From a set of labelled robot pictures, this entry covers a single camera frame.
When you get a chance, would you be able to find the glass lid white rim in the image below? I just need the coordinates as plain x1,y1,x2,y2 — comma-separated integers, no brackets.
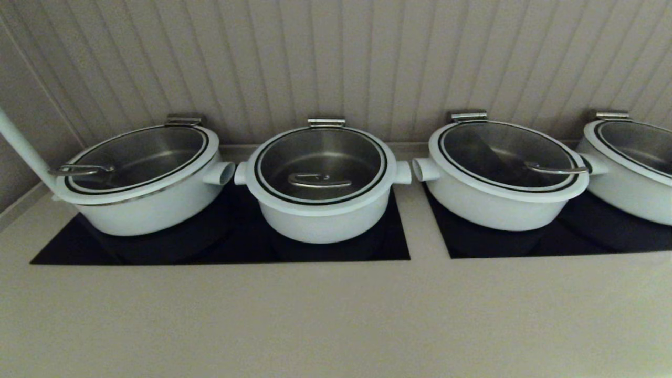
246,126,397,217
584,120,672,187
48,124,220,205

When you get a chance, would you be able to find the small white pot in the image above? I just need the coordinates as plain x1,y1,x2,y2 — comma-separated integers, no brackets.
235,157,412,245

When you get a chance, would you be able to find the large white pot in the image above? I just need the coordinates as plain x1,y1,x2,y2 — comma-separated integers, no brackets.
576,121,672,226
52,123,235,237
412,123,589,232

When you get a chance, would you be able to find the black glass cooktop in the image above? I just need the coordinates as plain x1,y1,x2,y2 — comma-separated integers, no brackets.
423,184,672,259
30,181,411,265

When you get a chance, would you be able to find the long white handle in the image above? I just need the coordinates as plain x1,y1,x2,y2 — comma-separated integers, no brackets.
0,108,57,192

